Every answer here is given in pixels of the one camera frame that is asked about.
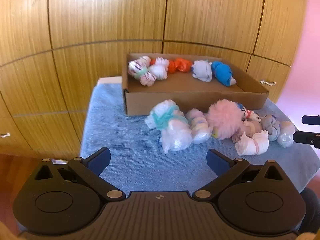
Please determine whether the white bundle with teal band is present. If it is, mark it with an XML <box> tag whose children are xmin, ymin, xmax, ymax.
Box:
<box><xmin>144</xmin><ymin>99</ymin><xmax>193</xmax><ymax>154</ymax></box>

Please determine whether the wooden wardrobe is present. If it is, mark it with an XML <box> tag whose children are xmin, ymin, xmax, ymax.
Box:
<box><xmin>0</xmin><ymin>0</ymin><xmax>307</xmax><ymax>160</ymax></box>

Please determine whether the pastel striped bundle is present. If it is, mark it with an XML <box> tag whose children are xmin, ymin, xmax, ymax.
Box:
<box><xmin>186</xmin><ymin>108</ymin><xmax>213</xmax><ymax>145</ymax></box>

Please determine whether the plain white bundle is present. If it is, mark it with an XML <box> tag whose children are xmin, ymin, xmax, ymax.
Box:
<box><xmin>149</xmin><ymin>57</ymin><xmax>169</xmax><ymax>80</ymax></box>

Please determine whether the clear white plastic bundle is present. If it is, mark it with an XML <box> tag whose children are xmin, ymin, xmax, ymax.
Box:
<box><xmin>277</xmin><ymin>121</ymin><xmax>296</xmax><ymax>148</ymax></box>

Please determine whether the beige pink bundle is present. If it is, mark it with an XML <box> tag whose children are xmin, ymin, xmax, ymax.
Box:
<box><xmin>232</xmin><ymin>120</ymin><xmax>263</xmax><ymax>143</ymax></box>

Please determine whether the cardboard box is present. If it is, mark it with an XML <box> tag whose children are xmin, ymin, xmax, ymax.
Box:
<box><xmin>121</xmin><ymin>52</ymin><xmax>270</xmax><ymax>117</ymax></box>

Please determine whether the blue sock bundle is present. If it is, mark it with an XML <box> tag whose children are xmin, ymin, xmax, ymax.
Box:
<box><xmin>210</xmin><ymin>61</ymin><xmax>237</xmax><ymax>87</ymax></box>

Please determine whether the blue towel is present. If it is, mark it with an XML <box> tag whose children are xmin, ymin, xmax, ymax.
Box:
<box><xmin>79</xmin><ymin>83</ymin><xmax>317</xmax><ymax>200</ymax></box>

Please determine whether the white patterned bundle red band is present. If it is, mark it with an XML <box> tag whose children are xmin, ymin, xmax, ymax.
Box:
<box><xmin>237</xmin><ymin>104</ymin><xmax>263</xmax><ymax>123</ymax></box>

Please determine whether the orange plastic bundle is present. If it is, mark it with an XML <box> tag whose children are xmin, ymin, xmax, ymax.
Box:
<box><xmin>167</xmin><ymin>58</ymin><xmax>194</xmax><ymax>75</ymax></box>

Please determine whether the grey white bundle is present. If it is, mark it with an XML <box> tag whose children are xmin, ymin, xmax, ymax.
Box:
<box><xmin>191</xmin><ymin>60</ymin><xmax>213</xmax><ymax>82</ymax></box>

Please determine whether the pink fluffy bundle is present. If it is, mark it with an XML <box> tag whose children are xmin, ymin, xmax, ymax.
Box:
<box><xmin>206</xmin><ymin>99</ymin><xmax>244</xmax><ymax>140</ymax></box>

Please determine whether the striped bundle with green band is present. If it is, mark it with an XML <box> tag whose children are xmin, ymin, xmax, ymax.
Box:
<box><xmin>127</xmin><ymin>56</ymin><xmax>157</xmax><ymax>87</ymax></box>

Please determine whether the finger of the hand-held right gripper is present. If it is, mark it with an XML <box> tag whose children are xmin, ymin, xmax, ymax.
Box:
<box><xmin>302</xmin><ymin>115</ymin><xmax>320</xmax><ymax>126</ymax></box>
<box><xmin>293</xmin><ymin>131</ymin><xmax>320</xmax><ymax>149</ymax></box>

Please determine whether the grey bundle with blue print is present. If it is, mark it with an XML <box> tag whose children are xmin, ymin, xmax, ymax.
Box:
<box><xmin>261</xmin><ymin>115</ymin><xmax>282</xmax><ymax>141</ymax></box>

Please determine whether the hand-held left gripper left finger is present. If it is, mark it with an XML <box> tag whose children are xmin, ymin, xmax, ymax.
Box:
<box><xmin>29</xmin><ymin>147</ymin><xmax>126</xmax><ymax>202</ymax></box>

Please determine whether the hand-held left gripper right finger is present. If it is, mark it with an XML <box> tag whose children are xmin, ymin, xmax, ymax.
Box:
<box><xmin>192</xmin><ymin>149</ymin><xmax>288</xmax><ymax>201</ymax></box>

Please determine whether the white bundle with pink band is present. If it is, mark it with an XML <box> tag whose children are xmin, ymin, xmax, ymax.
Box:
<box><xmin>235</xmin><ymin>131</ymin><xmax>270</xmax><ymax>156</ymax></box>

